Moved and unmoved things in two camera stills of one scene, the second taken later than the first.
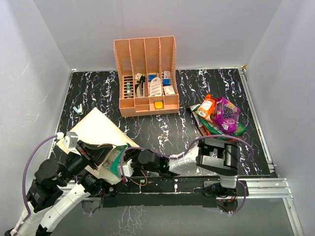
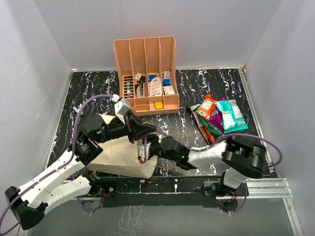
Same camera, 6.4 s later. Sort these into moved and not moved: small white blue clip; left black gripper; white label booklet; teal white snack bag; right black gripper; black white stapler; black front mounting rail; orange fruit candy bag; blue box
Moved: teal white snack bag; left black gripper; right black gripper
Not moved: small white blue clip; white label booklet; black white stapler; blue box; black front mounting rail; orange fruit candy bag
